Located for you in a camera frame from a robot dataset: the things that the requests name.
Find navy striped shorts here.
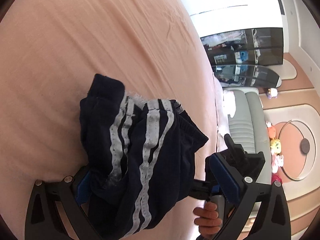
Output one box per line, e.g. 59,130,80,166
80,74,208,239

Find person's right hand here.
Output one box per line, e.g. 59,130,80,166
193,202,222,239

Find magenta plush toy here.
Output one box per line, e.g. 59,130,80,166
271,173,283,184

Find pink white plush toy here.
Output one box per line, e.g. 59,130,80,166
271,154,284,173

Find green padded headboard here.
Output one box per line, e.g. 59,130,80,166
223,87,272,184

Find yellow plush toy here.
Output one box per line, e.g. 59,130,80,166
270,139,281,155

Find orange plush toy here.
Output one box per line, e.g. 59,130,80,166
266,121,276,140

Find purple white plush toy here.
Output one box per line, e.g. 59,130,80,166
266,88,278,99

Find black glass display cabinet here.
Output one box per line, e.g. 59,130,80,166
201,28,284,88

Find pink bed sheet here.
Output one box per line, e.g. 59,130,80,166
1,0,216,239

